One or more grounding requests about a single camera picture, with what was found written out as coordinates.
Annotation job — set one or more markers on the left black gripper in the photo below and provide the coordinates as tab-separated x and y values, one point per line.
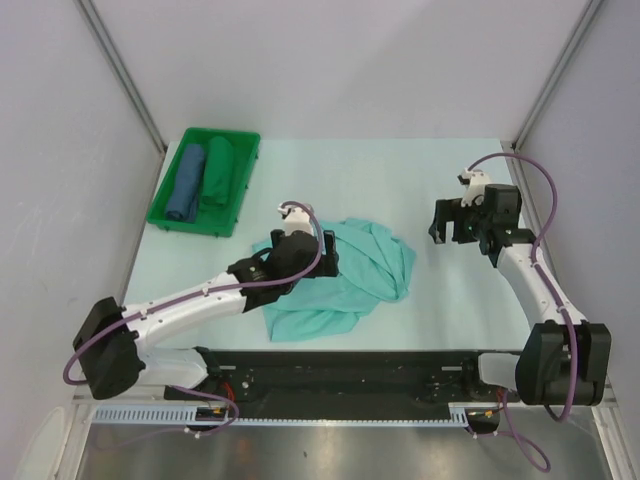
327	266

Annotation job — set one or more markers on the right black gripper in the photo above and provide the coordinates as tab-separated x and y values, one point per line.
450	211

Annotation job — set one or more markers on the teal t shirt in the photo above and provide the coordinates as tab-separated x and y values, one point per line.
374	267

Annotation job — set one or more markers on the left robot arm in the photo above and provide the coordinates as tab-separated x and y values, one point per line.
119	347

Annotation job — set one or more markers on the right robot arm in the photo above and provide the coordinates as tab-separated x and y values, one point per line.
565	358

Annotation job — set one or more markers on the rolled dark green t shirt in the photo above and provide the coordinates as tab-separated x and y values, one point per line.
217	174

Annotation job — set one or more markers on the green plastic tray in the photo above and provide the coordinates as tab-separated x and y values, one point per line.
219	222

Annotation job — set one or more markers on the rolled blue t shirt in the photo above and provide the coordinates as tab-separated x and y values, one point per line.
182	204

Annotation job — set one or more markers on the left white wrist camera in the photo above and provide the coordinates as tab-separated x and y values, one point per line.
295	219

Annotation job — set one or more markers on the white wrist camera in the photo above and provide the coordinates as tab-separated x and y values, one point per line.
295	219
475	182

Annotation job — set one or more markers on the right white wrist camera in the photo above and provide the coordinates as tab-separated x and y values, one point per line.
475	182

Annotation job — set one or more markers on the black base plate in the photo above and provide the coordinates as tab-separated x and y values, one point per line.
431	376

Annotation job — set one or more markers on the white slotted cable duct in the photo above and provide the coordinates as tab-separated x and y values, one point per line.
195	416

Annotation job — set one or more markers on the right aluminium frame post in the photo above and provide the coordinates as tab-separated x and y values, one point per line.
578	35

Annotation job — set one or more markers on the aluminium frame post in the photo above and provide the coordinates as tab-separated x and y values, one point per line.
111	54
578	35

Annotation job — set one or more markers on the left aluminium frame post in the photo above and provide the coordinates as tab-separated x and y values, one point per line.
111	54

